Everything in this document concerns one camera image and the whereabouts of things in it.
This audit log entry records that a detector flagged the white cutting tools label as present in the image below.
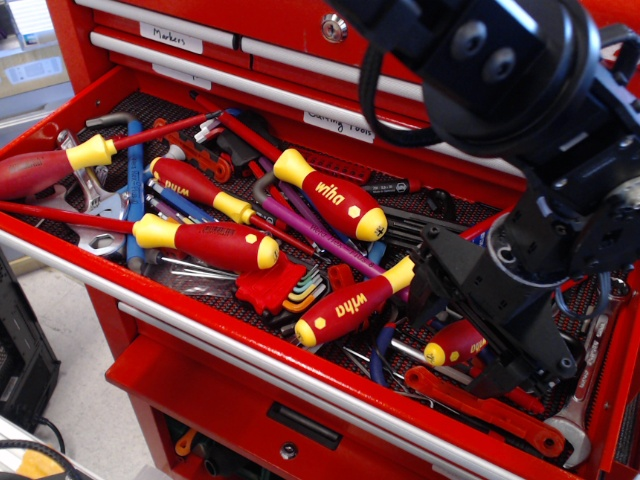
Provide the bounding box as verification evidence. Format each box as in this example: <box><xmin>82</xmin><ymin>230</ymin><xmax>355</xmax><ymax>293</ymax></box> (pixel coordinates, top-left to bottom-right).
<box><xmin>303</xmin><ymin>111</ymin><xmax>375</xmax><ymax>144</ymax></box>

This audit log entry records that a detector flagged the red hex key holder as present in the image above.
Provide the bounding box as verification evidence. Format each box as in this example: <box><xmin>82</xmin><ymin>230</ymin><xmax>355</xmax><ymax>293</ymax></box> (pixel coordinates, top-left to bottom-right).
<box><xmin>235</xmin><ymin>253</ymin><xmax>316</xmax><ymax>315</ymax></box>

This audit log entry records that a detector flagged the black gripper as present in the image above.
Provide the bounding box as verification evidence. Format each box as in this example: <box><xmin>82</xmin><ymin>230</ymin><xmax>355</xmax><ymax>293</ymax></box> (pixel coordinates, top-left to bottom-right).
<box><xmin>407</xmin><ymin>219</ymin><xmax>577</xmax><ymax>399</ymax></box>

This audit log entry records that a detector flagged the black box on floor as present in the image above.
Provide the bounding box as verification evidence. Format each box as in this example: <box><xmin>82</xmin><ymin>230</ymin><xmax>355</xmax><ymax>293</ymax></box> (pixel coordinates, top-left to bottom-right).
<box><xmin>1</xmin><ymin>258</ymin><xmax>60</xmax><ymax>432</ymax></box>

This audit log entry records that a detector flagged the purple hex key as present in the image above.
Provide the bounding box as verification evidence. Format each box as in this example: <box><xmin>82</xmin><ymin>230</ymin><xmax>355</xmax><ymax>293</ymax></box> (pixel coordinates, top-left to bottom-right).
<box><xmin>253</xmin><ymin>171</ymin><xmax>385</xmax><ymax>278</ymax></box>

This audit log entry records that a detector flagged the white markers label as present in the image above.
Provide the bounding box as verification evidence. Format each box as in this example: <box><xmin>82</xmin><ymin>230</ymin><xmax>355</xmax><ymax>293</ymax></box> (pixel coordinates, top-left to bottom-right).
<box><xmin>139</xmin><ymin>22</ymin><xmax>204</xmax><ymax>54</ymax></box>

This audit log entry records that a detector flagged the chest key lock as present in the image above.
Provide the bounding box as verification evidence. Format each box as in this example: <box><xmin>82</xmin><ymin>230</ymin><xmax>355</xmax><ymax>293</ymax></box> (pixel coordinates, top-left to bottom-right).
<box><xmin>321</xmin><ymin>13</ymin><xmax>348</xmax><ymax>43</ymax></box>

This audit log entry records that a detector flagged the red black folding key set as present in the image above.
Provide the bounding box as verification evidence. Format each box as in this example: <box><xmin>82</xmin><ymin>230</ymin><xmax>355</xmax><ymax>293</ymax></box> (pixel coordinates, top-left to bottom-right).
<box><xmin>158</xmin><ymin>127</ymin><xmax>234</xmax><ymax>183</ymax></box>

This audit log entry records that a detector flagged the red yellow wiha screwdriver centre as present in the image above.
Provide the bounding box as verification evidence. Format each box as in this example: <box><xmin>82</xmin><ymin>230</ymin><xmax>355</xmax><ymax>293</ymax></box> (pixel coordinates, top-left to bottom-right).
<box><xmin>294</xmin><ymin>256</ymin><xmax>415</xmax><ymax>347</ymax></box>

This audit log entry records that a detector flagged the small black precision screwdriver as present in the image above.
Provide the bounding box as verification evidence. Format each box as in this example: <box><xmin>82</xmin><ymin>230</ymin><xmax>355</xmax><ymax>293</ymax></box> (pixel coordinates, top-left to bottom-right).
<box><xmin>362</xmin><ymin>179</ymin><xmax>422</xmax><ymax>196</ymax></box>

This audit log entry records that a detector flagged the open red drawer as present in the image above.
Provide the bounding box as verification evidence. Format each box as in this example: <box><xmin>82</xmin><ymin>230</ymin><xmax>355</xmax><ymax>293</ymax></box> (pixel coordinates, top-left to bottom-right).
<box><xmin>1</xmin><ymin>60</ymin><xmax>639</xmax><ymax>479</ymax></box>

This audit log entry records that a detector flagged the red yellow wiha screwdriver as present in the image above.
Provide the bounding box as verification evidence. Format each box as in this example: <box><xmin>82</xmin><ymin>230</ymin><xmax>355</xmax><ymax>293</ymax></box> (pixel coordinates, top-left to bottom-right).
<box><xmin>294</xmin><ymin>256</ymin><xmax>415</xmax><ymax>347</ymax></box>
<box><xmin>189</xmin><ymin>90</ymin><xmax>389</xmax><ymax>243</ymax></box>

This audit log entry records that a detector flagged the slim red yellow screwdriver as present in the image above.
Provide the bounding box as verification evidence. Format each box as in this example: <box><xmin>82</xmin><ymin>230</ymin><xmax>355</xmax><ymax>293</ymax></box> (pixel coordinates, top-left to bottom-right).
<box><xmin>150</xmin><ymin>157</ymin><xmax>319</xmax><ymax>257</ymax></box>

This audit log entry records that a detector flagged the grey large hex key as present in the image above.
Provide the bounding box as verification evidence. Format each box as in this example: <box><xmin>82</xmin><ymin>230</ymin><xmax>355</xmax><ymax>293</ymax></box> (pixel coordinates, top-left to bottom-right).
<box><xmin>85</xmin><ymin>112</ymin><xmax>137</xmax><ymax>128</ymax></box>

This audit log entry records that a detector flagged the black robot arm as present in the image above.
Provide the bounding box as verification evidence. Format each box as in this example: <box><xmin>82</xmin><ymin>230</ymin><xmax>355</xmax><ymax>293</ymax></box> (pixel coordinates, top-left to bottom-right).
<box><xmin>334</xmin><ymin>1</ymin><xmax>639</xmax><ymax>399</ymax></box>

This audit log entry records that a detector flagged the dark red screwdriver far left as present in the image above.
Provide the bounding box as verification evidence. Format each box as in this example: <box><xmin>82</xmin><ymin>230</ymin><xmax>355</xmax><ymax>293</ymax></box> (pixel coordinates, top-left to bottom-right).
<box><xmin>1</xmin><ymin>110</ymin><xmax>221</xmax><ymax>200</ymax></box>

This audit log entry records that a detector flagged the blue handled tool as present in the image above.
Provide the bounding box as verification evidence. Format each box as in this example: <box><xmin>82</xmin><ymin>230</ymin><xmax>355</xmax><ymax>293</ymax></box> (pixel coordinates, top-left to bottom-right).
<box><xmin>126</xmin><ymin>144</ymin><xmax>145</xmax><ymax>273</ymax></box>

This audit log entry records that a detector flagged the silver adjustable wrench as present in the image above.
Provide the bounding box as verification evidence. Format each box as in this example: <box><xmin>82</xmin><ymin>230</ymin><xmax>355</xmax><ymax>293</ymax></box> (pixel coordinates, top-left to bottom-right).
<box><xmin>27</xmin><ymin>129</ymin><xmax>132</xmax><ymax>258</ymax></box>

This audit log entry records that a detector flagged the red yellow screwdriver front left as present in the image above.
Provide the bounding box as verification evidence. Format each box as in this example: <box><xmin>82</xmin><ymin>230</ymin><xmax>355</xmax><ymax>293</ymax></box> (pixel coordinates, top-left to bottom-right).
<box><xmin>1</xmin><ymin>201</ymin><xmax>280</xmax><ymax>273</ymax></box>

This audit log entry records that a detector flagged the silver combination wrench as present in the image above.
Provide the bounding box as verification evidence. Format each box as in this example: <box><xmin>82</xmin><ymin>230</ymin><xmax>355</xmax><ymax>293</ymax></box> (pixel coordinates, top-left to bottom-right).
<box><xmin>545</xmin><ymin>278</ymin><xmax>631</xmax><ymax>470</ymax></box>

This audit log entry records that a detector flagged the red yellow wiha screwdriver upper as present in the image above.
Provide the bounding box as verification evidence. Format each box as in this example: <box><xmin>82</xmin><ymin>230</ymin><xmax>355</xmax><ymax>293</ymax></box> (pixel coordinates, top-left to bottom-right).
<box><xmin>189</xmin><ymin>90</ymin><xmax>389</xmax><ymax>243</ymax></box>

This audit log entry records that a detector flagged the red tool chest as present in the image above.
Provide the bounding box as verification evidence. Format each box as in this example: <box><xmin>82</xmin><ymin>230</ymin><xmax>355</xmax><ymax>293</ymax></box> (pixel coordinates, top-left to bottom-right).
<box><xmin>45</xmin><ymin>0</ymin><xmax>640</xmax><ymax>480</ymax></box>

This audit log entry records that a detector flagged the small red yellow screwdriver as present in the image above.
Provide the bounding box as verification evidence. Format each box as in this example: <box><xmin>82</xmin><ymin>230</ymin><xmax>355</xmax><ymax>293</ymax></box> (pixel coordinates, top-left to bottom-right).
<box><xmin>423</xmin><ymin>277</ymin><xmax>589</xmax><ymax>367</ymax></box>

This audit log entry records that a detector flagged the orange red flat tool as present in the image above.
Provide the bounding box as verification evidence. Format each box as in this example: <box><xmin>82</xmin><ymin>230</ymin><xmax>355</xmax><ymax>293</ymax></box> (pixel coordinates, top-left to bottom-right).
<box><xmin>404</xmin><ymin>367</ymin><xmax>566</xmax><ymax>458</ymax></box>

